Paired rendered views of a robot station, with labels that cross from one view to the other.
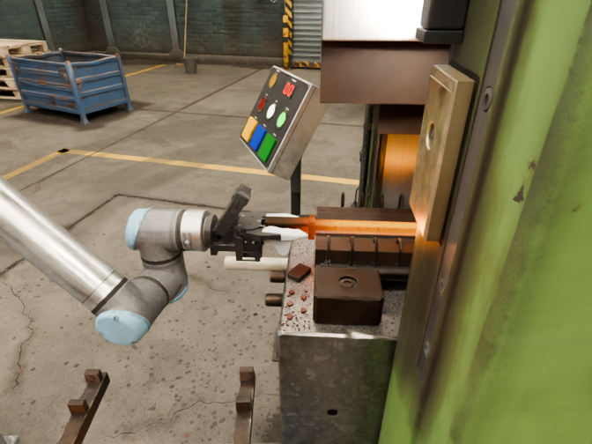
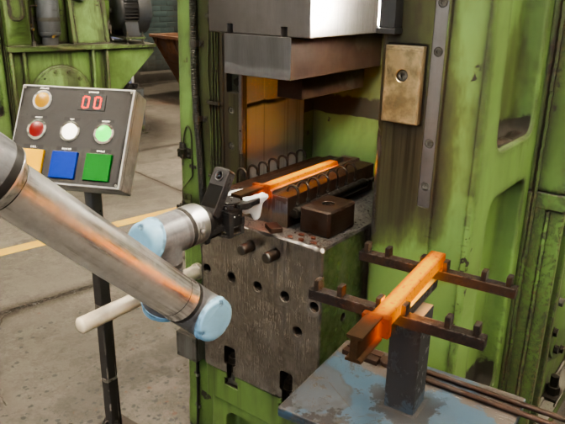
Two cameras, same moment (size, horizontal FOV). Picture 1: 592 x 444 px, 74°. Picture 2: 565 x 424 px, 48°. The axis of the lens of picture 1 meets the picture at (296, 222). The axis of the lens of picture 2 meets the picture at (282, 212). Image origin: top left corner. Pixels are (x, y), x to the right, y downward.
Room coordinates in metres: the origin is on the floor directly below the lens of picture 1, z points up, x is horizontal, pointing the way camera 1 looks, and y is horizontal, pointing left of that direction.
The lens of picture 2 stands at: (-0.14, 1.18, 1.47)
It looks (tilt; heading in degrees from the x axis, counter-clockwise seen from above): 20 degrees down; 303
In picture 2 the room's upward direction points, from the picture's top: 1 degrees clockwise
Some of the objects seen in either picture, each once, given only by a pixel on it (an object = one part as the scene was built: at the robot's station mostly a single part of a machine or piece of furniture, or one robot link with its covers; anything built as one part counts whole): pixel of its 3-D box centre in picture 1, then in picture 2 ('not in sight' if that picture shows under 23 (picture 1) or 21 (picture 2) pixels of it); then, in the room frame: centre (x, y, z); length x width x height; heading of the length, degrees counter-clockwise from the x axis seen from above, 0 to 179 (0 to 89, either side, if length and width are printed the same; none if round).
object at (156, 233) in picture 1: (159, 230); (161, 237); (0.73, 0.29, 0.97); 0.12 x 0.09 x 0.10; 86
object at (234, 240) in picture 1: (237, 234); (217, 218); (0.72, 0.13, 0.97); 0.12 x 0.08 x 0.09; 86
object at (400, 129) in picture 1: (462, 112); (323, 80); (0.69, -0.29, 1.24); 0.30 x 0.07 x 0.06; 86
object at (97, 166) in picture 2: (268, 148); (97, 167); (1.16, 0.08, 1.01); 0.07 x 0.05 x 0.07; 21
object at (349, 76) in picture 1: (444, 62); (308, 50); (0.72, -0.25, 1.32); 0.42 x 0.20 x 0.10; 86
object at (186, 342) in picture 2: not in sight; (192, 342); (1.08, -0.18, 0.36); 0.09 x 0.07 x 0.12; 176
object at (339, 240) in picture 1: (412, 240); (303, 184); (0.72, -0.25, 0.96); 0.42 x 0.20 x 0.09; 86
